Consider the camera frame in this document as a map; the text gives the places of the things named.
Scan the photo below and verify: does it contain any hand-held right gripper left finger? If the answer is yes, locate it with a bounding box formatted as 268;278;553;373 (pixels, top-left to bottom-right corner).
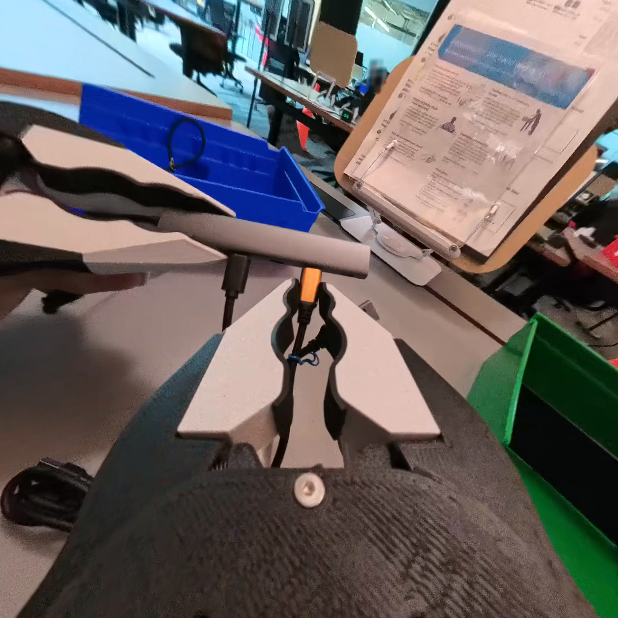
177;278;296;466

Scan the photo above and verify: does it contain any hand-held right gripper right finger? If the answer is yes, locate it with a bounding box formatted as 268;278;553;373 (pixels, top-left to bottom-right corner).
319;282;443;466

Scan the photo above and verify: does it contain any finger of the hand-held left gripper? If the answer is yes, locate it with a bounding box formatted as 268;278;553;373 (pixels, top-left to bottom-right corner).
0;191;229;275
22;125;236;224

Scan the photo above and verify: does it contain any green plastic bin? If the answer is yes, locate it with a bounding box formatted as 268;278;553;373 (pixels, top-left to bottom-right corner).
466;313;618;618

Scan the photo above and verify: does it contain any orange plug USB cable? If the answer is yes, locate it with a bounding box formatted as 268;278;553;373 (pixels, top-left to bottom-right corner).
270;267;339;468

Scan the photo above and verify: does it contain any grey USB hub bar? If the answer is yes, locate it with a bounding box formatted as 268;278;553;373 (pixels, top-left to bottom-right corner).
158;214;371;281

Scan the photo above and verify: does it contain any wood-edged background desk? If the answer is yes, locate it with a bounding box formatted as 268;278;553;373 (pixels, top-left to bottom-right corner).
0;0;233;122

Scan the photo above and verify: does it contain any wooden background desk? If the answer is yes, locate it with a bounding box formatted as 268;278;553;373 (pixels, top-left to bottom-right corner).
245;65;359;135

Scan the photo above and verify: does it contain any person's left hand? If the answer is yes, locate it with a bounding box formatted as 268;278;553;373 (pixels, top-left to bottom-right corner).
0;273;148;317

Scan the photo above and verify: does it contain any blue plastic bin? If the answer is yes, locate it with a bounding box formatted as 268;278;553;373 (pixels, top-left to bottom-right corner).
79;83;325;232

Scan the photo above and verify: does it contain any black office chair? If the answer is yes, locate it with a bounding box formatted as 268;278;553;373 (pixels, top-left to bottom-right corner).
169;22;248;93

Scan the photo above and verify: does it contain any dark flat tablet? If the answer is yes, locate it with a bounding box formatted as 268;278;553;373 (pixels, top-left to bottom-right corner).
313;178;373;229

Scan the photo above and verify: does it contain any brown cardboard sheet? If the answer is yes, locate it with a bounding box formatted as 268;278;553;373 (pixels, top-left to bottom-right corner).
309;22;359;89

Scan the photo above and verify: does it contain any wooden document stand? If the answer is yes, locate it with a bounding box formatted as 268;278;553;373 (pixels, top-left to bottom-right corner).
334;55;599;274

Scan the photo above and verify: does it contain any small black cable loop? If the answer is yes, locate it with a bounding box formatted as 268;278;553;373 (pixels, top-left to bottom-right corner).
166;117;207;173

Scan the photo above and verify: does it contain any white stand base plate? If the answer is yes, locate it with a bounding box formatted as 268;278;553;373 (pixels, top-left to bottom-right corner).
348;212;443;286

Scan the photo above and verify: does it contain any coiled black cable bundle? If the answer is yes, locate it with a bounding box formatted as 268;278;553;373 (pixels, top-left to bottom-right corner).
0;458;95;533

